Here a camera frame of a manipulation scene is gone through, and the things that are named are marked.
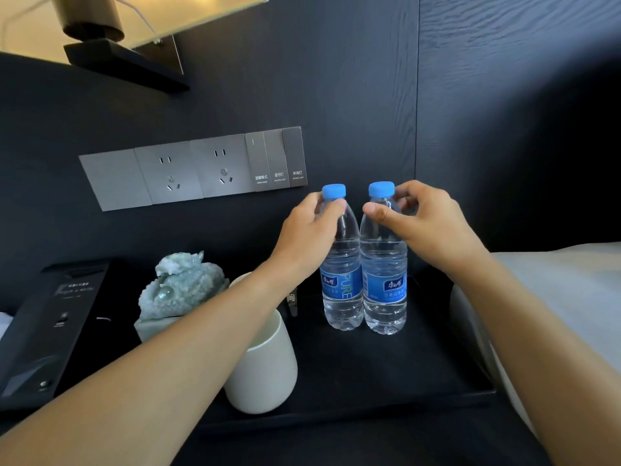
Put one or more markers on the person's right thumb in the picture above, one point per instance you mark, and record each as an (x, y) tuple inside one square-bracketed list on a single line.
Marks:
[(381, 213)]

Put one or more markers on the small black sign card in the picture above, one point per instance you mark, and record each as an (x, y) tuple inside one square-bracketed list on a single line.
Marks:
[(291, 301)]

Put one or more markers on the black rectangular tray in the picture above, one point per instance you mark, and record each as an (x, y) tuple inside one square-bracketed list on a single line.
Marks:
[(368, 368)]

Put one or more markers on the black wall lamp bracket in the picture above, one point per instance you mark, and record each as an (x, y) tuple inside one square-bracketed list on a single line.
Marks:
[(126, 65)]

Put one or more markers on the grey blank wall plate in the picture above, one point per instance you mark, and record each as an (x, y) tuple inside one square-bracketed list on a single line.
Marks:
[(115, 180)]

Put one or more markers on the person's right forearm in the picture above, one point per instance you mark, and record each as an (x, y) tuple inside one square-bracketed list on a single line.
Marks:
[(543, 363)]

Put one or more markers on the white ceramic cup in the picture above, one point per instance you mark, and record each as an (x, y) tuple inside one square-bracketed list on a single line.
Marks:
[(264, 368)]

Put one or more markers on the grey light switch panel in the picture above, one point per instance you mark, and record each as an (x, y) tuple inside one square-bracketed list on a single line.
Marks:
[(276, 159)]

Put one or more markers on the pale green jade ornament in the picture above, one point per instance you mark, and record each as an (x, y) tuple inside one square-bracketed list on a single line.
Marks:
[(179, 291)]

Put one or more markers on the black desk telephone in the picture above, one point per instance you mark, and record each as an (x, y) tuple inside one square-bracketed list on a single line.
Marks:
[(43, 329)]

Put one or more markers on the clear water bottle blue cap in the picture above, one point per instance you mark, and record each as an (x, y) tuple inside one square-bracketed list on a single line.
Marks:
[(342, 281), (384, 281)]

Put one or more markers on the person's left forearm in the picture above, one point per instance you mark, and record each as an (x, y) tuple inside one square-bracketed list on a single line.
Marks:
[(145, 368)]

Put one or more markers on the white lampshade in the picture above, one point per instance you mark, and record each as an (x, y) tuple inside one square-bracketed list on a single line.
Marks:
[(194, 14)]

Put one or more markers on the person's right hand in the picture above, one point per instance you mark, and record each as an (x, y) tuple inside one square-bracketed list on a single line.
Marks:
[(436, 228)]

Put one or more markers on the person's left thumb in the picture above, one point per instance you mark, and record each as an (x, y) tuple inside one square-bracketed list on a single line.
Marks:
[(334, 215)]

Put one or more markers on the grey wall power socket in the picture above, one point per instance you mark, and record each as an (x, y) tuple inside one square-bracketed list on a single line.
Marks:
[(169, 173), (222, 165)]

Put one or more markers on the bronze lamp holder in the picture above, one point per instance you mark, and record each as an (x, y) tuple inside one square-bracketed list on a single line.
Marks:
[(90, 16)]

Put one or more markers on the person's left hand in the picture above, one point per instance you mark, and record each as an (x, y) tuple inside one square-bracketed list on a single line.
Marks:
[(301, 242)]

